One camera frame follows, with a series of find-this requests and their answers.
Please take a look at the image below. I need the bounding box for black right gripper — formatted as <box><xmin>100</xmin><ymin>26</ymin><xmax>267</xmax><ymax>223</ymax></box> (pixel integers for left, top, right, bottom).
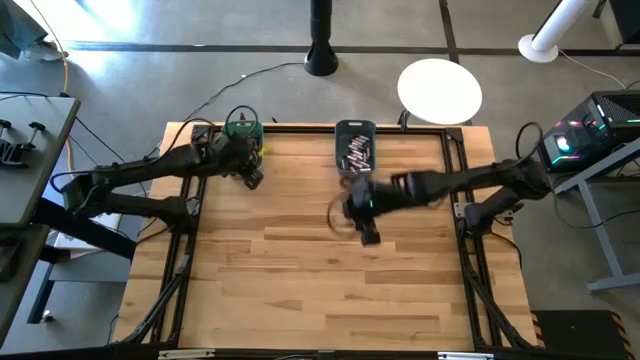
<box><xmin>342</xmin><ymin>170</ymin><xmax>396</xmax><ymax>247</ymax></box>

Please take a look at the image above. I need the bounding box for green plastic bin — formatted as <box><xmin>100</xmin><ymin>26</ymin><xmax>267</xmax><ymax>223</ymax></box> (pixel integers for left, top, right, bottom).
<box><xmin>221</xmin><ymin>118</ymin><xmax>265</xmax><ymax>169</ymax></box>

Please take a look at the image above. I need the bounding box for blue plastic bin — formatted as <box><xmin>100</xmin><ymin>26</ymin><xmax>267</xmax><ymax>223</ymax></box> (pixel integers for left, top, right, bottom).
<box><xmin>334</xmin><ymin>119</ymin><xmax>378</xmax><ymax>177</ymax></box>

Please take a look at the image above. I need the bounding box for white round stool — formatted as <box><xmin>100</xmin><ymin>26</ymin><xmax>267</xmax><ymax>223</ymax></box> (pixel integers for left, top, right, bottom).
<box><xmin>396</xmin><ymin>57</ymin><xmax>484</xmax><ymax>126</ymax></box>

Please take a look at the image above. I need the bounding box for black pole with base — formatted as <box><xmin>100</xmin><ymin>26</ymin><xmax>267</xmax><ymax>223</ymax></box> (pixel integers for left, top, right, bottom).
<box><xmin>303</xmin><ymin>0</ymin><xmax>340</xmax><ymax>78</ymax></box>

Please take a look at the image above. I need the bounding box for black table beam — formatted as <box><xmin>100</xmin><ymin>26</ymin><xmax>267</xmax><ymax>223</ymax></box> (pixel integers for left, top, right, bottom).
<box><xmin>32</xmin><ymin>197</ymin><xmax>139</xmax><ymax>261</ymax></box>

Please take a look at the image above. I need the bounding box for white printed booklet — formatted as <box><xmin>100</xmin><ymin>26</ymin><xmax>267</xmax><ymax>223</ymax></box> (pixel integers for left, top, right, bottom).
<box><xmin>52</xmin><ymin>212</ymin><xmax>125</xmax><ymax>260</ymax></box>

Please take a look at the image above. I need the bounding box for black screw clamp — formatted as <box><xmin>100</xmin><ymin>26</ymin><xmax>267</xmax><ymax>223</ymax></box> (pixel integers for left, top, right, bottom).
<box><xmin>19</xmin><ymin>121</ymin><xmax>47</xmax><ymax>151</ymax></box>
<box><xmin>0</xmin><ymin>118</ymin><xmax>26</xmax><ymax>167</ymax></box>

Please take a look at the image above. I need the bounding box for grey side table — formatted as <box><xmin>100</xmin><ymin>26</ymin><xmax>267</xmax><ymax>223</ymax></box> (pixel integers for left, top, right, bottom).
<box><xmin>0</xmin><ymin>94</ymin><xmax>81</xmax><ymax>229</ymax></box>
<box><xmin>0</xmin><ymin>224</ymin><xmax>54</xmax><ymax>346</ymax></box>

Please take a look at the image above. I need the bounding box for computer tower with coloured lights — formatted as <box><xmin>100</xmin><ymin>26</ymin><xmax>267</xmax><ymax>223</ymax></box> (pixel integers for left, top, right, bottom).
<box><xmin>537</xmin><ymin>89</ymin><xmax>640</xmax><ymax>175</ymax></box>

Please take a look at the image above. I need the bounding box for grey metal-legged table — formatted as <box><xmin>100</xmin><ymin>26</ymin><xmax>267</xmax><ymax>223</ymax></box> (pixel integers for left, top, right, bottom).
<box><xmin>552</xmin><ymin>137</ymin><xmax>640</xmax><ymax>294</ymax></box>

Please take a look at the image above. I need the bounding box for white pole with round base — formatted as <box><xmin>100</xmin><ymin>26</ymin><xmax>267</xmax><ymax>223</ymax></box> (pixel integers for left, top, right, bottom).
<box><xmin>517</xmin><ymin>0</ymin><xmax>596</xmax><ymax>65</ymax></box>

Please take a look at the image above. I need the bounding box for black mat with striped edge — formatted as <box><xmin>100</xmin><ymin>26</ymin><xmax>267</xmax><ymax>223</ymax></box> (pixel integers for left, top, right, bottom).
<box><xmin>529</xmin><ymin>309</ymin><xmax>626</xmax><ymax>360</ymax></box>

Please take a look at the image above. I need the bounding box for black cabinet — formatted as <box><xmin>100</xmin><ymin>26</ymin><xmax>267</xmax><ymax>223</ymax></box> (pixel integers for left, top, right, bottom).
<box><xmin>592</xmin><ymin>0</ymin><xmax>640</xmax><ymax>46</ymax></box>

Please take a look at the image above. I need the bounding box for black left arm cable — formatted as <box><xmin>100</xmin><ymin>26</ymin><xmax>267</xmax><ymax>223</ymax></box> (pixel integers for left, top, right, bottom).
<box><xmin>48</xmin><ymin>103</ymin><xmax>262</xmax><ymax>196</ymax></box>

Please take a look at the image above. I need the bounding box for black aluminium table frame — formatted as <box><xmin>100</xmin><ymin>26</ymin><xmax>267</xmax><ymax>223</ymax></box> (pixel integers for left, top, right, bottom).
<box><xmin>112</xmin><ymin>112</ymin><xmax>539</xmax><ymax>360</ymax></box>

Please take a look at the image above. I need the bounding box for black floor cable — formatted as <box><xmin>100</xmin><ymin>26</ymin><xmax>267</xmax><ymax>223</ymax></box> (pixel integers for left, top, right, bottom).
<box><xmin>181</xmin><ymin>60</ymin><xmax>307</xmax><ymax>123</ymax></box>

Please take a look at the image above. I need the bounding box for yellow floor cable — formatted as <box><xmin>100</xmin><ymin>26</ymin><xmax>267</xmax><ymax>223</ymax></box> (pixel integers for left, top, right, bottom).
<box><xmin>27</xmin><ymin>0</ymin><xmax>76</xmax><ymax>174</ymax></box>

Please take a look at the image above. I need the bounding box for silver metal bracket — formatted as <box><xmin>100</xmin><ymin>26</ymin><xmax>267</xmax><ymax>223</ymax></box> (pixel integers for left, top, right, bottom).
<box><xmin>157</xmin><ymin>348</ymin><xmax>216</xmax><ymax>360</ymax></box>
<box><xmin>437</xmin><ymin>351</ymin><xmax>495</xmax><ymax>360</ymax></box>

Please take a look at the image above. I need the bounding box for white floor cable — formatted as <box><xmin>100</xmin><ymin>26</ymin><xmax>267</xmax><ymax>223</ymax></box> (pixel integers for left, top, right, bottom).
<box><xmin>557</xmin><ymin>48</ymin><xmax>629</xmax><ymax>90</ymax></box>

